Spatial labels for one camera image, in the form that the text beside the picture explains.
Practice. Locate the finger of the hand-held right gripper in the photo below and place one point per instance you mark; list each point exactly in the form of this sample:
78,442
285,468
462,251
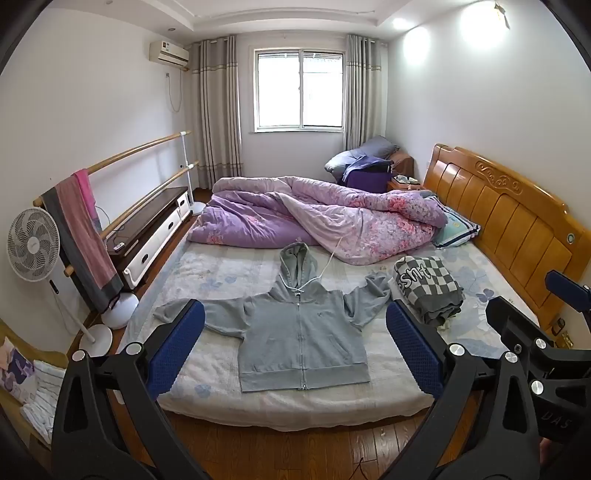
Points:
512,323
565,288

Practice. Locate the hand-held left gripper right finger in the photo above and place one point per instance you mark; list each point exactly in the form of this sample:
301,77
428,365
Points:
413,346

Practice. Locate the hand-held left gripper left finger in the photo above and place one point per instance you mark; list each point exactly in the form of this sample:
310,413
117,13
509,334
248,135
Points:
178,341

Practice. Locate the grey zip hoodie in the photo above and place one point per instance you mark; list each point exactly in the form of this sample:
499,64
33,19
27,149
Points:
300,332

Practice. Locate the white striped folded clothes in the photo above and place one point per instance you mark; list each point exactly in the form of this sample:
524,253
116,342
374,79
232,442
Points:
44,397

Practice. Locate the checkered grey white folded cloth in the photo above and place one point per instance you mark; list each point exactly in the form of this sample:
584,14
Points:
427,288

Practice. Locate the bed with pale floral sheet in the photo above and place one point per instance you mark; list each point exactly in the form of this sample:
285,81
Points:
207,277

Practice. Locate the wooden headboard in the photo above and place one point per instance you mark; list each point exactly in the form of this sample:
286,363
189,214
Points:
508,207

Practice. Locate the light blue pillow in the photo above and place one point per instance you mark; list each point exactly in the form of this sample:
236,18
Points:
455,228

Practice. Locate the dark top white tv cabinet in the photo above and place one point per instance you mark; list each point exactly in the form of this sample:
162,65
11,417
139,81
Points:
147,226

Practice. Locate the grey pink striped towel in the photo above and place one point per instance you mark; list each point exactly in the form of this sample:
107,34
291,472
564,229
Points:
78,244

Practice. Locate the purple floral quilt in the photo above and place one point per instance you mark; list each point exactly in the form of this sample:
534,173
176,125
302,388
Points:
258,217

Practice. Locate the wooden nightstand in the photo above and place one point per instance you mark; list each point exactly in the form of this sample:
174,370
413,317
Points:
404,185

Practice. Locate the purple patterned cloth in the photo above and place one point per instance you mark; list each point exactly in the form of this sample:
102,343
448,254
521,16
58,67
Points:
16,369

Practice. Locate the purple bag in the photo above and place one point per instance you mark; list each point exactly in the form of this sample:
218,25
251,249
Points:
367,177

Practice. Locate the white standing fan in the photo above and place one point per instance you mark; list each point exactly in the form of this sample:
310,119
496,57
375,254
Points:
32,244

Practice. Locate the wooden bench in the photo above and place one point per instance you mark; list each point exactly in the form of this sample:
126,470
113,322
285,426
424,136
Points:
14,406

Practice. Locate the pink box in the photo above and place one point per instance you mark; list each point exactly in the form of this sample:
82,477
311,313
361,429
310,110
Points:
85,187

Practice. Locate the wooden double ballet barre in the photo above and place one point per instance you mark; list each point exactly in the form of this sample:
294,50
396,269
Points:
138,150

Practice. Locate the grey striped curtain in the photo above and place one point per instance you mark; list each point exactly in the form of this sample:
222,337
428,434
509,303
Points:
364,92
214,115

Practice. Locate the window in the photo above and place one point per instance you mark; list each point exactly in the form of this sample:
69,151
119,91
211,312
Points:
281,87

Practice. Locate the white air conditioner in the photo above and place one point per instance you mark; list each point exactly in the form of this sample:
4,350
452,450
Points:
168,54

